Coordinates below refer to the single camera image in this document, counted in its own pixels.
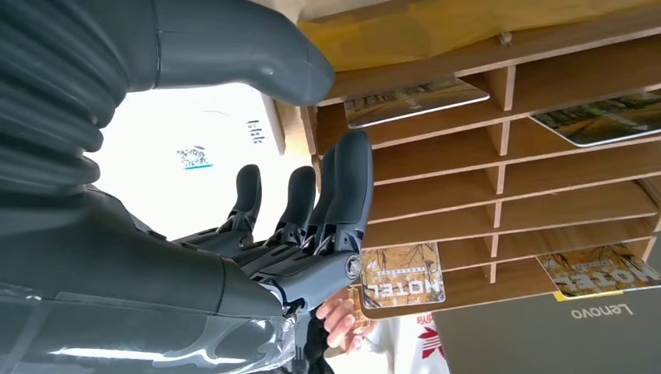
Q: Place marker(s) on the wooden card organizer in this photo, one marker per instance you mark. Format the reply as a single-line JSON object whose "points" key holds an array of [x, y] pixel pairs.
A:
{"points": [[568, 206]]}

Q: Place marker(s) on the white flat device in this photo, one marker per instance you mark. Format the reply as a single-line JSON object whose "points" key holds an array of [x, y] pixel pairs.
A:
{"points": [[170, 129]]}

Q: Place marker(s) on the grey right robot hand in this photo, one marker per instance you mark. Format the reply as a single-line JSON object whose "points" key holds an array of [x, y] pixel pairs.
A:
{"points": [[129, 268]]}

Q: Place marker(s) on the grey laptop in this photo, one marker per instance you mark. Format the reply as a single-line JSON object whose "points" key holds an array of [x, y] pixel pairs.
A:
{"points": [[557, 340]]}

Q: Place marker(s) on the person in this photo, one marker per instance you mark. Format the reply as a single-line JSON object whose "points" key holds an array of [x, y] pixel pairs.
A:
{"points": [[403, 346]]}

